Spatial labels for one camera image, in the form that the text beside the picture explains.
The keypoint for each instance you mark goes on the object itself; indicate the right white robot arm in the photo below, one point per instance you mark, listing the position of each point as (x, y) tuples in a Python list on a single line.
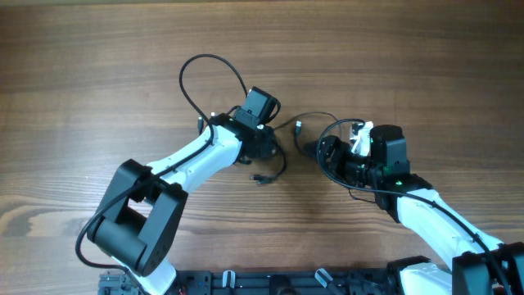
[(374, 160)]

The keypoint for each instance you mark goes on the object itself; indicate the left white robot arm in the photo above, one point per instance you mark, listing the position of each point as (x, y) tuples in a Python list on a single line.
[(138, 216)]

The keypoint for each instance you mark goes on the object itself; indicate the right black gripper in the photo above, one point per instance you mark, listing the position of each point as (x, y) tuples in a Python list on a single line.
[(332, 149)]

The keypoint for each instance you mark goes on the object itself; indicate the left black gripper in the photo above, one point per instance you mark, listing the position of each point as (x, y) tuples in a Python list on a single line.
[(267, 135)]

